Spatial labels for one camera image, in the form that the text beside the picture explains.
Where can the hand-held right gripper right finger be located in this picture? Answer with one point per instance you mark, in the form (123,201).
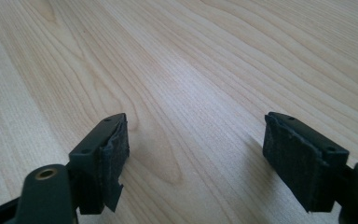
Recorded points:
(301,168)

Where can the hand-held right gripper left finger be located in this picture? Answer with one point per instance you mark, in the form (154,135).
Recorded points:
(98,161)

